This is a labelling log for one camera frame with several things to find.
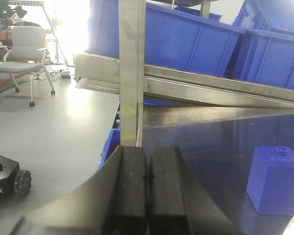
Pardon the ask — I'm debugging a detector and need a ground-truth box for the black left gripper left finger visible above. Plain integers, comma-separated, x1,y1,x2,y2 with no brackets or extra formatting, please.
11,145,147,235

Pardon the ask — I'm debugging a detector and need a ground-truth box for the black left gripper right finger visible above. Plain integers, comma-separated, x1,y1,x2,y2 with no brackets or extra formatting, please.
148,147,242,235

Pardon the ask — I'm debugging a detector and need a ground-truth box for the blue block part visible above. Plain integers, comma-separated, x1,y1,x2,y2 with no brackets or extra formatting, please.
246,145,294,216

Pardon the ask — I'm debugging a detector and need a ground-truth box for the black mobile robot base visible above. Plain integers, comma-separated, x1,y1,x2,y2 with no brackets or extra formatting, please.
0,155,32,199

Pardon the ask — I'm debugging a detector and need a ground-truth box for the stainless steel shelf rack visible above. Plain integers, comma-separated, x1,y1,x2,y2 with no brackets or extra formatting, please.
75,0,294,146

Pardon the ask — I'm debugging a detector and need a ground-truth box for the blue bin under table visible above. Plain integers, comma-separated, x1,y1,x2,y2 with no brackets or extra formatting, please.
97,128,121,171

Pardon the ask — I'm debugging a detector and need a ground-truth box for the blue plastic bin left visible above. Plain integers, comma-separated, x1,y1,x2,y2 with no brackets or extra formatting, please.
88,0,245,76

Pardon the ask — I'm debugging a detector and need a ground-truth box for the blue plastic bin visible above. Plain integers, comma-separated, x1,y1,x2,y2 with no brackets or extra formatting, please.
226,0,294,89
88,0,245,76

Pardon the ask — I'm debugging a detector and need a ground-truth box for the grey office chair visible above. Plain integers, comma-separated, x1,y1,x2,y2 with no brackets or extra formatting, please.
0,26,55,107

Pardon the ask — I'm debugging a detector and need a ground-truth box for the blue plastic bin middle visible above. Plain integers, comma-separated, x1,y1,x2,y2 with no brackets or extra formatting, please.
226,0,294,89

